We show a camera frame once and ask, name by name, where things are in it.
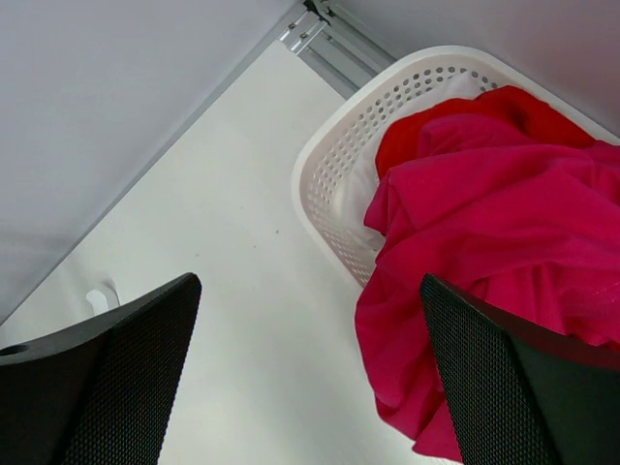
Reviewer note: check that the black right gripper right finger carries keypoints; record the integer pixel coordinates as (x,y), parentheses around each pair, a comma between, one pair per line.
(517,392)

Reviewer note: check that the red t shirt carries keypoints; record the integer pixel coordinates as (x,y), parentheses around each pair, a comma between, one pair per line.
(509,105)

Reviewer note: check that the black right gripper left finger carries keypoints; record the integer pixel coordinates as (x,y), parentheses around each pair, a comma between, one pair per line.
(100,391)

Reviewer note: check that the white t shirt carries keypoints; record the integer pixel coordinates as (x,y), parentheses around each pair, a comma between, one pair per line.
(362,182)

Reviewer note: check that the magenta pink t shirt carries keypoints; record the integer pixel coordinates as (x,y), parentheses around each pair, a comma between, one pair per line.
(530,227)

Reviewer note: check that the white perforated plastic basket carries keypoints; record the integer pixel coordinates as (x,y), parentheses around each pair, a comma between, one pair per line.
(325,162)

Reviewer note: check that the aluminium corner frame post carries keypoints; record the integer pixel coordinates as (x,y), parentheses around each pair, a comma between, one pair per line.
(337,47)

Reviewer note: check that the silver clothes rack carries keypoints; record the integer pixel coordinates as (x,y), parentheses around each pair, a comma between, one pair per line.
(103,297)

